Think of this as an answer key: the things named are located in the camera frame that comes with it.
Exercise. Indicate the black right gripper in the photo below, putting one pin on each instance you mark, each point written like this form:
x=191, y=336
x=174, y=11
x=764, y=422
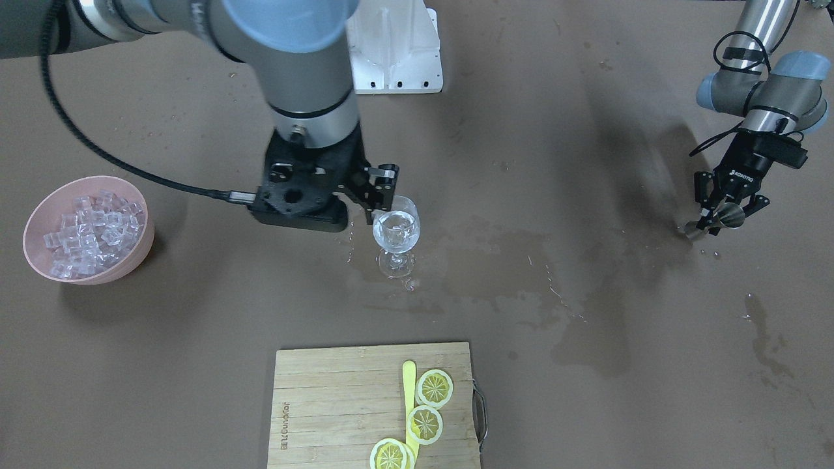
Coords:
x=376, y=186

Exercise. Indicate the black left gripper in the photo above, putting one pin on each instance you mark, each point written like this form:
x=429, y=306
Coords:
x=745, y=161

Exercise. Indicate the steel double jigger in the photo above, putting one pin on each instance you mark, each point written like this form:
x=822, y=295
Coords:
x=726, y=216

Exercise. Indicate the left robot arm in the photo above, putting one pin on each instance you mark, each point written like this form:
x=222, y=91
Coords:
x=779, y=102

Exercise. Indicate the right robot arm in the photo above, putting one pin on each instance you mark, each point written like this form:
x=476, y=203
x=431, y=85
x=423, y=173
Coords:
x=172, y=103

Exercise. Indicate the clear wine glass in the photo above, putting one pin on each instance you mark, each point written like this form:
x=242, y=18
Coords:
x=397, y=232

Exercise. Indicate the pink bowl of ice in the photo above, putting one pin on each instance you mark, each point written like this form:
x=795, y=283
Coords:
x=89, y=232

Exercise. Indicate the yellow plastic knife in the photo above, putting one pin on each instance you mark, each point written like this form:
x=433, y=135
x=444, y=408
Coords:
x=408, y=375

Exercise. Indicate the wooden cutting board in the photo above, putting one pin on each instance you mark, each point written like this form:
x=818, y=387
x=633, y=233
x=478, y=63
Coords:
x=331, y=405

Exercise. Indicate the lemon slice middle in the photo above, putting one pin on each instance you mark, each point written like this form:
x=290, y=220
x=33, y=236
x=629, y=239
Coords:
x=424, y=425

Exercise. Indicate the lemon slice far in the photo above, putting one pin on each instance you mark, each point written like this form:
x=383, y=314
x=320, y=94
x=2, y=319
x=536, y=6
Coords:
x=391, y=453

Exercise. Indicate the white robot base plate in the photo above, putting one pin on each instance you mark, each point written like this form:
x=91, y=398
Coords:
x=395, y=48

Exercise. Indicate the lemon slice near handle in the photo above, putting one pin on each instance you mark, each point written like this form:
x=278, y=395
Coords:
x=434, y=388

